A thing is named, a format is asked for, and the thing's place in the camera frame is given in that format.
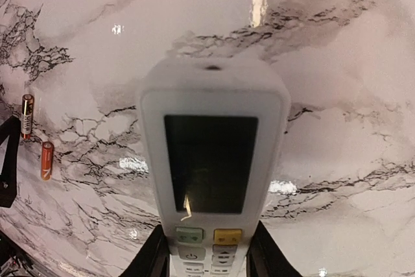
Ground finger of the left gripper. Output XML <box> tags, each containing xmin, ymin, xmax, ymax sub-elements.
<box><xmin>1</xmin><ymin>116</ymin><xmax>21</xmax><ymax>208</ymax></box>

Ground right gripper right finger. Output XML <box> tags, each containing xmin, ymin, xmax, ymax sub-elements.
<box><xmin>248</xmin><ymin>221</ymin><xmax>302</xmax><ymax>277</ymax></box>

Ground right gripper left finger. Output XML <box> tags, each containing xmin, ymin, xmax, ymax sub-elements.
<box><xmin>122</xmin><ymin>224</ymin><xmax>169</xmax><ymax>277</ymax></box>

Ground white remote control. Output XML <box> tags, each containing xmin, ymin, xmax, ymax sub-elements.
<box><xmin>137</xmin><ymin>58</ymin><xmax>291</xmax><ymax>276</ymax></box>

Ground orange AAA battery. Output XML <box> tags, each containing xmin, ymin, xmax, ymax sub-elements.
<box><xmin>41</xmin><ymin>141</ymin><xmax>54</xmax><ymax>181</ymax></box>

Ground black gold AAA battery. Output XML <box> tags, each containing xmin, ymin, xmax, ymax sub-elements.
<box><xmin>21</xmin><ymin>94</ymin><xmax>34</xmax><ymax>139</ymax></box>

